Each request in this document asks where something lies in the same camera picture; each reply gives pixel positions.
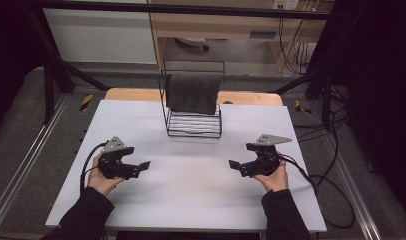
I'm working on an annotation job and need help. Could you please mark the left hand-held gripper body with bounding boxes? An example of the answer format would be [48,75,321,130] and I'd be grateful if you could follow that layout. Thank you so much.
[97,135,136,180]

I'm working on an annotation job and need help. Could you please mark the black wire rack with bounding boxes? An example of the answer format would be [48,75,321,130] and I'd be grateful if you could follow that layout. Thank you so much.
[159,59,226,139]

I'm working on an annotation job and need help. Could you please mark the dark grey fleece towel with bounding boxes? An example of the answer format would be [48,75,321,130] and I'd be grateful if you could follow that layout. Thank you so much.
[165,73,223,116]

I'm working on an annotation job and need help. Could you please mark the person's left hand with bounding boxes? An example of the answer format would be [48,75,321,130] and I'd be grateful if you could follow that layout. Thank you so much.
[87,153,126,197]

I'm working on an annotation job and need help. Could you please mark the white wall socket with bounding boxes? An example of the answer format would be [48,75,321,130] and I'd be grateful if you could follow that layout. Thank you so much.
[272,0,301,11]

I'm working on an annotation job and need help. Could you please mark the hanging cables at cabinet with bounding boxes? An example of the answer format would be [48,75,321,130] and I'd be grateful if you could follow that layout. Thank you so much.
[277,17,315,77]

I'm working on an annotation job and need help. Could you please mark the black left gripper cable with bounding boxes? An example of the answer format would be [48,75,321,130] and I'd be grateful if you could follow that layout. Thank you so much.
[78,141,109,195]

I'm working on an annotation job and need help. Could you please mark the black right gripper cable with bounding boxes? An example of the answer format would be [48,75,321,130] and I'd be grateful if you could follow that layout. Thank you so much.
[280,154,356,230]

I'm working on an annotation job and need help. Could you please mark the person's right hand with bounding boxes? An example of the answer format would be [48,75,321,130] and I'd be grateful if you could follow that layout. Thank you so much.
[253,152,290,193]

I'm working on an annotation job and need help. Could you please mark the bundle of black floor cables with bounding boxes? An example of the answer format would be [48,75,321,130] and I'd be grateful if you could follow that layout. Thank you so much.
[292,83,350,188]

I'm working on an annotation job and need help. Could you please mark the white panel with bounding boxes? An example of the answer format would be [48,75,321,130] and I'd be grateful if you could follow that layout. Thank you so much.
[42,7,158,65]

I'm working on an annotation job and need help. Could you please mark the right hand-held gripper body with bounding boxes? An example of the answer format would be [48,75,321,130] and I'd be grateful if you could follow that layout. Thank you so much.
[246,133,293,178]

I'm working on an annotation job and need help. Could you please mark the white chair base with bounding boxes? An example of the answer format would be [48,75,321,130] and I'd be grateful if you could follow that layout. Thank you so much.
[175,36,211,52]

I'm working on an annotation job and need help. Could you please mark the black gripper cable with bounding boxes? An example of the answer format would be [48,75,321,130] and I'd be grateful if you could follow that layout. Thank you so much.
[78,141,109,195]
[280,154,356,230]

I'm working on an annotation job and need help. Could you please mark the wooden cabinet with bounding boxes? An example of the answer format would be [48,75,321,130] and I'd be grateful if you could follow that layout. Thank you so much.
[147,0,335,73]

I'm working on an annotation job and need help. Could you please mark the wooden table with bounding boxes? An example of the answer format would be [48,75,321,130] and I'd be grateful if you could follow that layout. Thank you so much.
[104,87,284,107]

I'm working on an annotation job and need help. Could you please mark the black metal crossbar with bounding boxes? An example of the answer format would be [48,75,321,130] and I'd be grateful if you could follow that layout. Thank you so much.
[24,0,344,21]

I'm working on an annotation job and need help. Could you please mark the black metal stand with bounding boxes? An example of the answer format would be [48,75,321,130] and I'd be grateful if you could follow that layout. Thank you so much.
[272,64,336,130]
[23,9,111,125]

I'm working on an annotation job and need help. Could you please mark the aluminium floor rail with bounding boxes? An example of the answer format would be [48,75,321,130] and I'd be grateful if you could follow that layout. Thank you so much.
[318,129,383,240]
[0,94,71,228]

